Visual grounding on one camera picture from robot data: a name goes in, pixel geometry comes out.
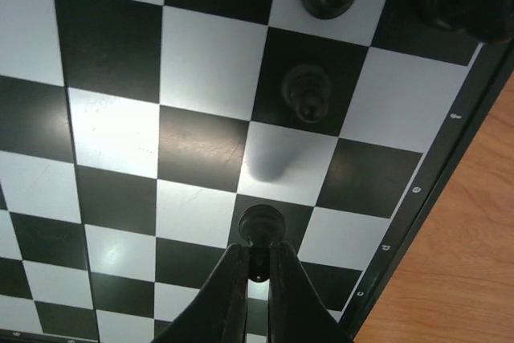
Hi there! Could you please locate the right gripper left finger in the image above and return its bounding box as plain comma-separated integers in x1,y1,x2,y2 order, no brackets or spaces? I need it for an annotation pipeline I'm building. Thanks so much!
153,244,250,343

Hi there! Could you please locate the black white chessboard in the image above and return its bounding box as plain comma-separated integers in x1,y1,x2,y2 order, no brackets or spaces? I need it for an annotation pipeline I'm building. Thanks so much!
1,0,513,342

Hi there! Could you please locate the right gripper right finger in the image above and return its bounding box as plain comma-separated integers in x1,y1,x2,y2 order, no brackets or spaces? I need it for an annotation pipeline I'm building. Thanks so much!
267,242,350,343

